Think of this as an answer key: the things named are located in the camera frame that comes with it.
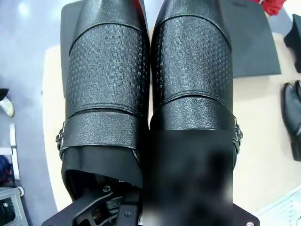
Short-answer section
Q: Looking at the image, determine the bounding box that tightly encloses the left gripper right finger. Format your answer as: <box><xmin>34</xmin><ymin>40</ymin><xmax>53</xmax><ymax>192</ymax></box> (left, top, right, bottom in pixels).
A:
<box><xmin>232</xmin><ymin>203</ymin><xmax>261</xmax><ymax>226</ymax></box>

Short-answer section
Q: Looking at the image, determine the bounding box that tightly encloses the grey plastic crate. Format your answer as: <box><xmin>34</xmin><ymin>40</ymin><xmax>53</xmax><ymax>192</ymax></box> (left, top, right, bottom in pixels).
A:
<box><xmin>0</xmin><ymin>187</ymin><xmax>24</xmax><ymax>226</ymax></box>

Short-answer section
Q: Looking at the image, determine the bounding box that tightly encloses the bystander's light shoe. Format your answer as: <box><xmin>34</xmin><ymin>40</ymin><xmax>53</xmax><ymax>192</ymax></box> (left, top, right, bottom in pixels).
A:
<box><xmin>0</xmin><ymin>88</ymin><xmax>15</xmax><ymax>117</ymax></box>

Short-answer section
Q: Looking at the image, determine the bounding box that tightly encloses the black textured buckle shoe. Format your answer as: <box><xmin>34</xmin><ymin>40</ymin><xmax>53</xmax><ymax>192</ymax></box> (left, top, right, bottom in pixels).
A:
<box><xmin>143</xmin><ymin>0</ymin><xmax>243</xmax><ymax>226</ymax></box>
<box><xmin>55</xmin><ymin>0</ymin><xmax>151</xmax><ymax>214</ymax></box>

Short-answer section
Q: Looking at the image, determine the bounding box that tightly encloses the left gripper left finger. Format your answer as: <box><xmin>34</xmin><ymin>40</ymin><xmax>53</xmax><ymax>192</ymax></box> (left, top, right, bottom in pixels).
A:
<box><xmin>42</xmin><ymin>183</ymin><xmax>143</xmax><ymax>226</ymax></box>

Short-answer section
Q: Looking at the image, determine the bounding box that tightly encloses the smooth black leather shoe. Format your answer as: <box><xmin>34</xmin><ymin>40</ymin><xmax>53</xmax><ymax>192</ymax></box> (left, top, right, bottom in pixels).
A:
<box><xmin>281</xmin><ymin>81</ymin><xmax>301</xmax><ymax>162</ymax></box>

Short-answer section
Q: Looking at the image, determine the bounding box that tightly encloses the white metal frame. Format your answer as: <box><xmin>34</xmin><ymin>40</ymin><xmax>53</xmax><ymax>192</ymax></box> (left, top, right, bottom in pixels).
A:
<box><xmin>8</xmin><ymin>123</ymin><xmax>20</xmax><ymax>181</ymax></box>

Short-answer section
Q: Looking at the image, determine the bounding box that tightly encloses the white slatted tray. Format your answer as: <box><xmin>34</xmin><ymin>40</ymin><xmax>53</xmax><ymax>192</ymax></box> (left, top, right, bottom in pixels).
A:
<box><xmin>255</xmin><ymin>188</ymin><xmax>301</xmax><ymax>226</ymax></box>

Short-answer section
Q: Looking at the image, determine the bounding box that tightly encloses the red-shirted person's torso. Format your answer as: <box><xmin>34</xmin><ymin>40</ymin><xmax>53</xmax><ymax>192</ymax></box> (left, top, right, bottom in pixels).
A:
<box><xmin>255</xmin><ymin>0</ymin><xmax>276</xmax><ymax>15</ymax></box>

